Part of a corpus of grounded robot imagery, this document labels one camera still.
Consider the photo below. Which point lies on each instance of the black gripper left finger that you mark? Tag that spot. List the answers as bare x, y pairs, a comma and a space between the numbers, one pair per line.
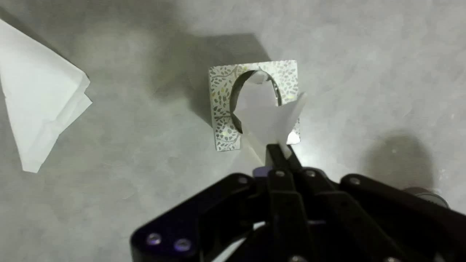
252, 219

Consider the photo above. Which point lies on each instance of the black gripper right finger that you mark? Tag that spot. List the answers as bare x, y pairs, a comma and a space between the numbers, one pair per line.
378, 224

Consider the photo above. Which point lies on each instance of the white tissue sheet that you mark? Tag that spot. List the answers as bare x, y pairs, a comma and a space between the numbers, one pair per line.
263, 117

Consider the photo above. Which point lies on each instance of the white patterned cube tissue box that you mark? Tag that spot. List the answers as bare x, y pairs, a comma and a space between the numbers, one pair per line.
222, 107

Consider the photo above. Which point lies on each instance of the folded white tissue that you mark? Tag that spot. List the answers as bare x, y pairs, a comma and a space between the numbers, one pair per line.
36, 97

